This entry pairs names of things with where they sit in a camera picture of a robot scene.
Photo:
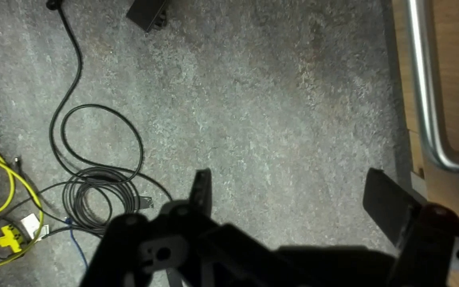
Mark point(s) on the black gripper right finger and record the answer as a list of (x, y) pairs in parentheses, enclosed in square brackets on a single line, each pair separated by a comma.
[(390, 208)]

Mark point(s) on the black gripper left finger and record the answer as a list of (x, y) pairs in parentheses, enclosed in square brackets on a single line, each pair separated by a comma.
[(201, 192)]

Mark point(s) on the white drawer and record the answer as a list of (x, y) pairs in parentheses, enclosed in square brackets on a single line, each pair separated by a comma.
[(427, 179)]

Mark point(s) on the white plug adapter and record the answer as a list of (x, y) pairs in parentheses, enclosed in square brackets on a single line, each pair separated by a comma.
[(30, 225)]

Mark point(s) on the black power adapter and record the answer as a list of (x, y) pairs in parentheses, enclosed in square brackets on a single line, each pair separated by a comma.
[(148, 13)]

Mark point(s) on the silver drawer handle bar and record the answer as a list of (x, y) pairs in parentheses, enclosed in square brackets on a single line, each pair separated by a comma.
[(427, 86)]

